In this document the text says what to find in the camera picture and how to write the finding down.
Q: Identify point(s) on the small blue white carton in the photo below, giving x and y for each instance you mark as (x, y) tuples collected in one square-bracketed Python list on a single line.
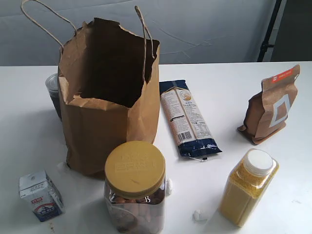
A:
[(41, 195)]

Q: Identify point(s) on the brown paper shopping bag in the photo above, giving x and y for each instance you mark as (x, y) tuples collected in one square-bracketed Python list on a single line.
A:
[(108, 88)]

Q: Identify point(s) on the white crumpled paper scrap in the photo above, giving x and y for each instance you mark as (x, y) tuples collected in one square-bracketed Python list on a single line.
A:
[(169, 187)]

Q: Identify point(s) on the blue noodle packet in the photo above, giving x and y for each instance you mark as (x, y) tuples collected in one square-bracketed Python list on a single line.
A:
[(191, 133)]

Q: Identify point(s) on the black light stand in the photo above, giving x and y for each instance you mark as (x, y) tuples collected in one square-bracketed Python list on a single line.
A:
[(265, 43)]

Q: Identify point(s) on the yellow millet bottle white cap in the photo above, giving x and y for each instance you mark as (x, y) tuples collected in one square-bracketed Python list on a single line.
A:
[(246, 184)]

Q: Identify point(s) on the clear jar yellow lid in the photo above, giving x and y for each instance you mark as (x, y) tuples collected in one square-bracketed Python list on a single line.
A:
[(135, 188)]

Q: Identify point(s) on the dark jar clear lid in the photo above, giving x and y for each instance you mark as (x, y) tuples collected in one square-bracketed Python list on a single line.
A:
[(52, 87)]

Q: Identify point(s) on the brown kraft pouch orange top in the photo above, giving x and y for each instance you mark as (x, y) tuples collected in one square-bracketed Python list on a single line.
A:
[(268, 110)]

